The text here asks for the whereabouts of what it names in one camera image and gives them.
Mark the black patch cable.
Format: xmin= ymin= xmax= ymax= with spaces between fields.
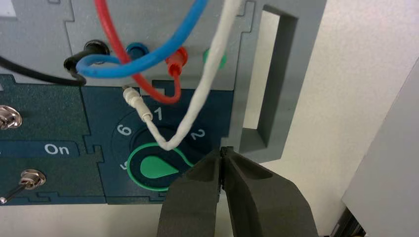
xmin=0 ymin=39 xmax=111 ymax=87

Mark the white patch cable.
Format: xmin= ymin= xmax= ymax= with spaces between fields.
xmin=122 ymin=0 xmax=245 ymax=152

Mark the blue patch cable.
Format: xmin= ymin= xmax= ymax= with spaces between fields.
xmin=76 ymin=0 xmax=209 ymax=79

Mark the red patch cable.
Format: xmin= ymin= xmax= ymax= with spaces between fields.
xmin=94 ymin=0 xmax=190 ymax=105

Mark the metal toggle switch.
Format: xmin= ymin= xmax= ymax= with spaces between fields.
xmin=0 ymin=104 xmax=23 ymax=130
xmin=0 ymin=169 xmax=47 ymax=205

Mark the white label plate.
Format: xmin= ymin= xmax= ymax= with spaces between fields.
xmin=0 ymin=0 xmax=17 ymax=19

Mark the green banana socket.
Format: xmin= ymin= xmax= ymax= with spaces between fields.
xmin=202 ymin=48 xmax=227 ymax=69

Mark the green rotary knob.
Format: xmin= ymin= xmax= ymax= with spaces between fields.
xmin=126 ymin=142 xmax=195 ymax=193

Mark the teal grey control panel box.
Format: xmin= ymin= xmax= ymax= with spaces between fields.
xmin=0 ymin=0 xmax=328 ymax=206

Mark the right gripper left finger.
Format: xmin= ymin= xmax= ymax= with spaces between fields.
xmin=156 ymin=149 xmax=223 ymax=237

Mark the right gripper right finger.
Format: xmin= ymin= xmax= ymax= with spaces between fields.
xmin=221 ymin=146 xmax=320 ymax=237

